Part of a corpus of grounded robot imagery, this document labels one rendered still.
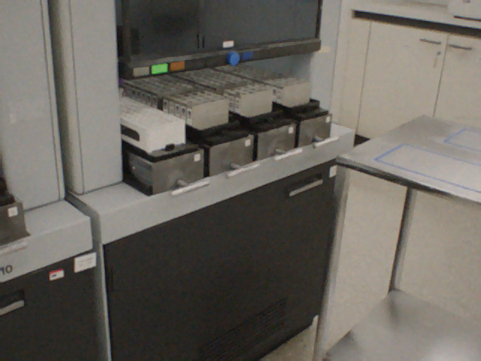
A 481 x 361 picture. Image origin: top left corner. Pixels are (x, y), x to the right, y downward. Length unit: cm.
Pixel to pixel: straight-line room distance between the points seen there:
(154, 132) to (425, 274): 154
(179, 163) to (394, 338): 76
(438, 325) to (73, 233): 103
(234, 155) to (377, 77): 235
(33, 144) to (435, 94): 263
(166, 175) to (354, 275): 130
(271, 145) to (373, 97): 226
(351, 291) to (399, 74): 165
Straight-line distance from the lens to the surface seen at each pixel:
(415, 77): 338
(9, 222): 99
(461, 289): 235
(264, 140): 131
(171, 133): 116
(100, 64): 109
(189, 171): 117
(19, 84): 102
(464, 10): 324
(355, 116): 365
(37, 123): 105
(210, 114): 127
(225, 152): 122
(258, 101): 137
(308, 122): 142
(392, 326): 158
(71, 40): 106
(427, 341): 156
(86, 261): 110
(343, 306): 209
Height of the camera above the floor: 123
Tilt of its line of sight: 24 degrees down
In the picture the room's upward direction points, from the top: 3 degrees clockwise
